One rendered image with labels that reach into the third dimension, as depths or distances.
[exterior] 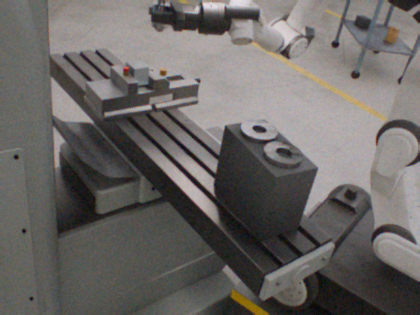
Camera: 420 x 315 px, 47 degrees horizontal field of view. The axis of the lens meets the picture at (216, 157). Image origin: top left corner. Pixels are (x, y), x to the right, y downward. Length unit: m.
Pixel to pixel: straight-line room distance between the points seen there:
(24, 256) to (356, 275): 1.00
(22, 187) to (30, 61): 0.29
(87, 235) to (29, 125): 0.46
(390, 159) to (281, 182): 0.51
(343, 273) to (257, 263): 0.61
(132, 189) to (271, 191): 0.53
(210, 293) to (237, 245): 0.85
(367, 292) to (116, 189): 0.83
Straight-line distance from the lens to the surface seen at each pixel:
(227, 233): 1.12
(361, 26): 5.09
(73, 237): 1.42
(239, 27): 1.38
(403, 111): 1.45
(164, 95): 1.55
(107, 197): 1.39
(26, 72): 1.05
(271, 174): 1.02
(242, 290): 1.70
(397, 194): 1.56
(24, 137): 1.11
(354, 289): 1.61
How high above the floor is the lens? 1.67
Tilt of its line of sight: 34 degrees down
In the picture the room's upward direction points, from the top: 11 degrees clockwise
